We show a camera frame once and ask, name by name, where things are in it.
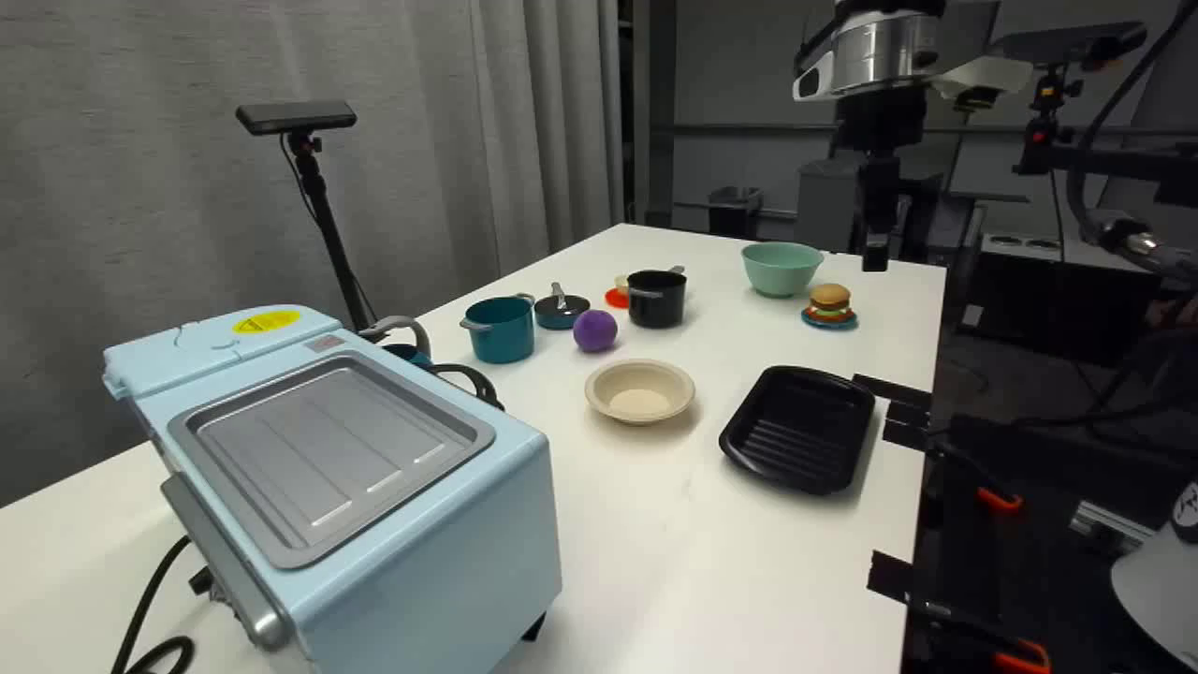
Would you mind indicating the grey curtain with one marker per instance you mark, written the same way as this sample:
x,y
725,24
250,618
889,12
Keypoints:
x,y
150,226

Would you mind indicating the mint green bowl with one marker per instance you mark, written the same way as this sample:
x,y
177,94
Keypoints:
x,y
782,270

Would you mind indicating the small blue saucer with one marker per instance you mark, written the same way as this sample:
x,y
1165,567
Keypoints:
x,y
829,321

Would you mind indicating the light blue toaster oven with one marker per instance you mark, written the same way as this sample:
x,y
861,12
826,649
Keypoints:
x,y
415,562

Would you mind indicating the purple ball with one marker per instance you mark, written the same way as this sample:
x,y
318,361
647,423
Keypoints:
x,y
592,331

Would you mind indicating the toy burger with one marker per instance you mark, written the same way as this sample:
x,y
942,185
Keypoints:
x,y
829,301

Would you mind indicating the black tripod stand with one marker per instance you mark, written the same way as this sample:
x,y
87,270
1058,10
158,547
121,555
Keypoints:
x,y
328,226

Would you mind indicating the black grill tray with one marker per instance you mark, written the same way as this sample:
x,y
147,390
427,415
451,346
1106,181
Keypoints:
x,y
798,431

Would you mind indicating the orange toy piece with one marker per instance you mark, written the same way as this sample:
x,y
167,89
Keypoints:
x,y
615,296

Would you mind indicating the white round lamp shade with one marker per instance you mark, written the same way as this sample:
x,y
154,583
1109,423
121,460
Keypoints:
x,y
1161,592

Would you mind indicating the black bar camera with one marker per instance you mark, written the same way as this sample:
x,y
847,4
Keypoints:
x,y
299,119

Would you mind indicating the black toy pot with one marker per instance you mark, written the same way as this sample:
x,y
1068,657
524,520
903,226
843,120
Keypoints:
x,y
657,301

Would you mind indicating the beige white plate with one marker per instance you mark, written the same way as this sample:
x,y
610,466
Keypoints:
x,y
642,395

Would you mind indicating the teal toy pot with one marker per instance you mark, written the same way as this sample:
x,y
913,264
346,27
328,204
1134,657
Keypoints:
x,y
504,331

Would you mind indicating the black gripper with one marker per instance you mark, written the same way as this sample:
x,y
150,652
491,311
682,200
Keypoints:
x,y
878,125

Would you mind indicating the black camera on mount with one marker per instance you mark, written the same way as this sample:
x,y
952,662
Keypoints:
x,y
1068,44

